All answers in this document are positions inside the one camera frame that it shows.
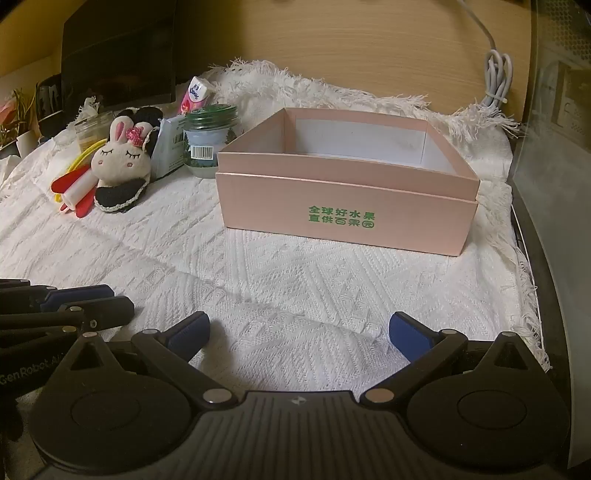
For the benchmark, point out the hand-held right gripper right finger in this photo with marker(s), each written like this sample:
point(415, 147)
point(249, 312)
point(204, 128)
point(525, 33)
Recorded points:
point(406, 334)

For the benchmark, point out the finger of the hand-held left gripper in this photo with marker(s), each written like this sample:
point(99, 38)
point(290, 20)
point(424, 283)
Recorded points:
point(92, 292)
point(106, 308)

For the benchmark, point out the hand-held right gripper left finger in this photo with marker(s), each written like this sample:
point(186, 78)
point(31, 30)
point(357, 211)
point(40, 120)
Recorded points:
point(191, 330)

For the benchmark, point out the white bunny plush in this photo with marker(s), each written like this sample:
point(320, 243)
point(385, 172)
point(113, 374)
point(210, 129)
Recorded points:
point(117, 161)

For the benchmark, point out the pink cardboard box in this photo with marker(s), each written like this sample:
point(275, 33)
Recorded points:
point(277, 203)

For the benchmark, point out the black knitted plush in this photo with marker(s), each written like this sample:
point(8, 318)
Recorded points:
point(147, 115)

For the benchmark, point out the pink tissue pack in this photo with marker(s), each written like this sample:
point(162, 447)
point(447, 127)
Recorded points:
point(196, 92)

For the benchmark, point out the white fringed blanket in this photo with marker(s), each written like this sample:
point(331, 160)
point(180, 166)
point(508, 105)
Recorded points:
point(184, 258)

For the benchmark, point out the yellow hair band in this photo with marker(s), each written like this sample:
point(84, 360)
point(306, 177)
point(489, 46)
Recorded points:
point(85, 152)

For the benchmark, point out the glass jar with beige contents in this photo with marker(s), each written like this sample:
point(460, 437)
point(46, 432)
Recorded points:
point(92, 134)

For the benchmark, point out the white and blue wipes packet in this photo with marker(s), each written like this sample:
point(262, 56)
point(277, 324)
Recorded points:
point(168, 147)

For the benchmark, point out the green potted plant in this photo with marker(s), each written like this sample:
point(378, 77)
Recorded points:
point(21, 115)

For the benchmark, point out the glass jar with green lid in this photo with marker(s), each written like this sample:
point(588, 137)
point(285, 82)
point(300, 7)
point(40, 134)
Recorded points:
point(207, 138)

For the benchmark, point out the black monitor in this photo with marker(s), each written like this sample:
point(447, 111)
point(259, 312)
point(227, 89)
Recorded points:
point(115, 55)

